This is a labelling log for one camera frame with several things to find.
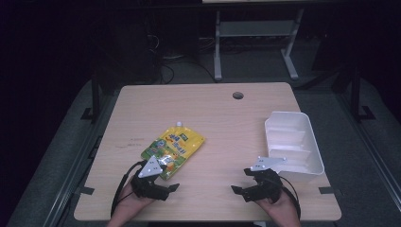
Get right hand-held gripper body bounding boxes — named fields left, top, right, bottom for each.
left=241, top=156, right=284, bottom=203

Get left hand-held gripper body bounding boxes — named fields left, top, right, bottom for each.
left=130, top=155, right=171, bottom=201

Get yellow spouted drink pouch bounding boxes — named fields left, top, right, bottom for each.
left=140, top=121, right=206, bottom=181

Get person's left hand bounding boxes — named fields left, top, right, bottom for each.
left=116, top=182, right=156, bottom=219

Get person's right hand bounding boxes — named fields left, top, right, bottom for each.
left=254, top=188, right=301, bottom=221

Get white plastic divided bin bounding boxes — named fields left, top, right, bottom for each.
left=264, top=111, right=325, bottom=183

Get black metal stand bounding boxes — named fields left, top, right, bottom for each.
left=79, top=75, right=102, bottom=123
left=349, top=65, right=376, bottom=123

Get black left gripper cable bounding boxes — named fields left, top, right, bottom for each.
left=110, top=160, right=147, bottom=218

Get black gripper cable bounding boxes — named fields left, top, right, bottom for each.
left=110, top=160, right=147, bottom=218
left=278, top=175, right=302, bottom=220

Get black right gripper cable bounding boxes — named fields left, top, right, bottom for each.
left=278, top=175, right=302, bottom=220

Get black floor cables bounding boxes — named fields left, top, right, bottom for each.
left=147, top=33, right=217, bottom=85

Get white metal desk frame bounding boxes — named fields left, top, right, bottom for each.
left=213, top=9, right=305, bottom=82

